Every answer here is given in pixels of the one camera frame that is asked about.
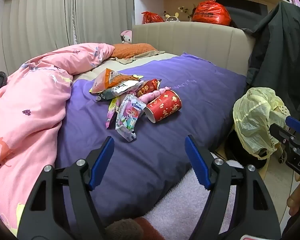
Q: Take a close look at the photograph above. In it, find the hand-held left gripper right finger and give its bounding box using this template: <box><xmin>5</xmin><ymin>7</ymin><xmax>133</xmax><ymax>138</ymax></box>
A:
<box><xmin>184</xmin><ymin>134</ymin><xmax>282</xmax><ymax>240</ymax></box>

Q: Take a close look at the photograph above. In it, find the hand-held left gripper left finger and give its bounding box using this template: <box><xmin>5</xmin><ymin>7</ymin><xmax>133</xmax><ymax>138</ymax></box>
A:
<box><xmin>17</xmin><ymin>136</ymin><xmax>115</xmax><ymax>240</ymax></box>

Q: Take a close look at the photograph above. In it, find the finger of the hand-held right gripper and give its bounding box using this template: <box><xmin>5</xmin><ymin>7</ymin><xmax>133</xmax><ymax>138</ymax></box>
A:
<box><xmin>285</xmin><ymin>116</ymin><xmax>300</xmax><ymax>135</ymax></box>
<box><xmin>269</xmin><ymin>123</ymin><xmax>300</xmax><ymax>153</ymax></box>

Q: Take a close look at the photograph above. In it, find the yellow plastic bag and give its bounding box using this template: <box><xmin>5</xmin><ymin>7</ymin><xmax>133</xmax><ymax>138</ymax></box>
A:
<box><xmin>233</xmin><ymin>87</ymin><xmax>290</xmax><ymax>160</ymax></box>

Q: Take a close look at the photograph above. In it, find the pink jelly pouch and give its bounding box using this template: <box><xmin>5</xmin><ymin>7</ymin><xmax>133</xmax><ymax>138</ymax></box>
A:
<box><xmin>105</xmin><ymin>96</ymin><xmax>120</xmax><ymax>130</ymax></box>

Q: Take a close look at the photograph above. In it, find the tissue packet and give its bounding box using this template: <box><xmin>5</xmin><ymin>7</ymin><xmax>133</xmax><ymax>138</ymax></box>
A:
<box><xmin>115</xmin><ymin>94</ymin><xmax>143</xmax><ymax>142</ymax></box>

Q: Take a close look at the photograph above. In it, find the dark green packet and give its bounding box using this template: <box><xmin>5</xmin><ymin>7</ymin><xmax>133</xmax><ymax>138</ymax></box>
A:
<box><xmin>96</xmin><ymin>80</ymin><xmax>138</xmax><ymax>102</ymax></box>

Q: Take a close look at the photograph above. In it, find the red paper cup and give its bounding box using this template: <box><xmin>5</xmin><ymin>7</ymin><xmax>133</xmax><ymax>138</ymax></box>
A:
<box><xmin>144</xmin><ymin>89</ymin><xmax>182</xmax><ymax>124</ymax></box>

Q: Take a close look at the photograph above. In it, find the orange snack packet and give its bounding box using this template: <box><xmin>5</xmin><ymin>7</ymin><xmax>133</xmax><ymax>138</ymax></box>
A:
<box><xmin>90</xmin><ymin>68</ymin><xmax>140</xmax><ymax>94</ymax></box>

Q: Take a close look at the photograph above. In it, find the red snack packet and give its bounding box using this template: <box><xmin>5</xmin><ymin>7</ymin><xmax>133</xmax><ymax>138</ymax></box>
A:
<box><xmin>136</xmin><ymin>78</ymin><xmax>162</xmax><ymax>98</ymax></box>

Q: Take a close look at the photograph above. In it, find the person's right hand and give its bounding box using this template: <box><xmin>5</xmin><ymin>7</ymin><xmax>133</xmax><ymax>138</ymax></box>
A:
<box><xmin>287</xmin><ymin>174</ymin><xmax>300</xmax><ymax>217</ymax></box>

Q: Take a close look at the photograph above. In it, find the purple blanket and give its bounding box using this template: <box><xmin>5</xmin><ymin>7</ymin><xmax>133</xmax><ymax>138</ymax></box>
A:
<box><xmin>55</xmin><ymin>52</ymin><xmax>248</xmax><ymax>228</ymax></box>

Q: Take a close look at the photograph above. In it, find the black round object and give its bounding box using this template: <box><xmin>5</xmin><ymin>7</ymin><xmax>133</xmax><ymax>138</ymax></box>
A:
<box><xmin>226</xmin><ymin>127</ymin><xmax>268</xmax><ymax>170</ymax></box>

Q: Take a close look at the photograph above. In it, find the dark jacket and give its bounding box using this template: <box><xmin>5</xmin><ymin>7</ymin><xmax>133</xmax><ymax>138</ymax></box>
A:
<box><xmin>246</xmin><ymin>1</ymin><xmax>300</xmax><ymax>130</ymax></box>

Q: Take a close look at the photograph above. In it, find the brown fluffy sleeve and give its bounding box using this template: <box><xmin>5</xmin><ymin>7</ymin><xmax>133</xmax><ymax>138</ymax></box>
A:
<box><xmin>104</xmin><ymin>217</ymin><xmax>165</xmax><ymax>240</ymax></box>

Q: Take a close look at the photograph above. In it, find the pink caterpillar toy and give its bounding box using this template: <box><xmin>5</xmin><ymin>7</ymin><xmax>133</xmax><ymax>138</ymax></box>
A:
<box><xmin>137</xmin><ymin>86</ymin><xmax>172</xmax><ymax>104</ymax></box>

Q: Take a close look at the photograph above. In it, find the beige bed sheet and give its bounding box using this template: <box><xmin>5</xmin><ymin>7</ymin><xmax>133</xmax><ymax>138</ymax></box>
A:
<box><xmin>71</xmin><ymin>52</ymin><xmax>179</xmax><ymax>83</ymax></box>

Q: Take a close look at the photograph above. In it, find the pink printed duvet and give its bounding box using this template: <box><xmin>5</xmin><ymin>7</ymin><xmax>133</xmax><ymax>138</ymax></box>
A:
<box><xmin>0</xmin><ymin>42</ymin><xmax>115</xmax><ymax>238</ymax></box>

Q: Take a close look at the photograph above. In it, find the beige cloth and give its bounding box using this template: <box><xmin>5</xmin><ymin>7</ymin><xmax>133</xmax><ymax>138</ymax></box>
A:
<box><xmin>115</xmin><ymin>50</ymin><xmax>165</xmax><ymax>64</ymax></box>

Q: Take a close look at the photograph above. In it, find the orange pillow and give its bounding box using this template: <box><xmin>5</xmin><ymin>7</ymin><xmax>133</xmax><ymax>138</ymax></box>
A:
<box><xmin>112</xmin><ymin>43</ymin><xmax>158</xmax><ymax>58</ymax></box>

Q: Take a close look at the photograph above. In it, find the beige padded headboard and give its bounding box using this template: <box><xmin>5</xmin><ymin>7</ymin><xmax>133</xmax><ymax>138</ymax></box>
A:
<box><xmin>132</xmin><ymin>21</ymin><xmax>255</xmax><ymax>77</ymax></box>

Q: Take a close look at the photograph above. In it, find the pink plush toy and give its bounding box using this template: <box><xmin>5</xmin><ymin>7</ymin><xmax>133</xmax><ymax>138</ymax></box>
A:
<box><xmin>120</xmin><ymin>30</ymin><xmax>132</xmax><ymax>45</ymax></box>

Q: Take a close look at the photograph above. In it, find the large red plastic bag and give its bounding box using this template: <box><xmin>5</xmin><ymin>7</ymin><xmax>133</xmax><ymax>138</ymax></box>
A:
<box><xmin>191</xmin><ymin>0</ymin><xmax>232</xmax><ymax>26</ymax></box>

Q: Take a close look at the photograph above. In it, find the yellow eared toy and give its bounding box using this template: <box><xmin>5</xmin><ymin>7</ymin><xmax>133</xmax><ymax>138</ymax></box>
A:
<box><xmin>164</xmin><ymin>12</ymin><xmax>180</xmax><ymax>22</ymax></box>

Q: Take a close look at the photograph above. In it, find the small red plastic bag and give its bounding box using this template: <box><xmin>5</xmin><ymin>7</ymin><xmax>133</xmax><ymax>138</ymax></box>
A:
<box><xmin>141</xmin><ymin>11</ymin><xmax>164</xmax><ymax>23</ymax></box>

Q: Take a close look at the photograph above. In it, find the flower sprig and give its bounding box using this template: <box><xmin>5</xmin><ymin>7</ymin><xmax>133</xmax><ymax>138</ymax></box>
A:
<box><xmin>177</xmin><ymin>6</ymin><xmax>194</xmax><ymax>20</ymax></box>

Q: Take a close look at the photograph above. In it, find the grey pleated curtain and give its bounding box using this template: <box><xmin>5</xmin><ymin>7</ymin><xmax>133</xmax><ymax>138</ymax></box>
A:
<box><xmin>0</xmin><ymin>0</ymin><xmax>135</xmax><ymax>80</ymax></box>

